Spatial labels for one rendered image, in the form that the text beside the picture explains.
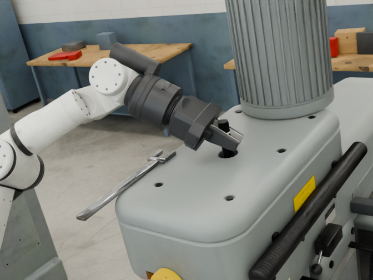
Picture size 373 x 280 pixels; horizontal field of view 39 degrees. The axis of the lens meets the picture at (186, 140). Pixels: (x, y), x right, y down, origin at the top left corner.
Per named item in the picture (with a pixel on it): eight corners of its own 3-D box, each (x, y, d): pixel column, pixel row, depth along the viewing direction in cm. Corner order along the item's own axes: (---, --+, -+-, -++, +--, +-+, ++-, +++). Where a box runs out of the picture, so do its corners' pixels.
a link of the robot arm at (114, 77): (134, 118, 92) (79, 89, 94) (147, 124, 103) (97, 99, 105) (163, 60, 92) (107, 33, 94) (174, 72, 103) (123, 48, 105)
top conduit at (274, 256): (268, 292, 79) (266, 273, 77) (245, 285, 81) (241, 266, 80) (368, 156, 110) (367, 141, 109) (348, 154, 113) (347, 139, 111)
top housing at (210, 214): (242, 319, 80) (226, 233, 74) (119, 276, 96) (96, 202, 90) (351, 174, 113) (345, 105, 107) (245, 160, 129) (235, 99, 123)
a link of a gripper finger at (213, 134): (235, 152, 96) (204, 137, 97) (241, 139, 94) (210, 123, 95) (232, 156, 94) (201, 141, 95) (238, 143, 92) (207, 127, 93)
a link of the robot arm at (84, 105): (134, 84, 96) (72, 123, 97) (145, 92, 105) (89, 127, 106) (117, 54, 97) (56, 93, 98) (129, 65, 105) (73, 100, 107)
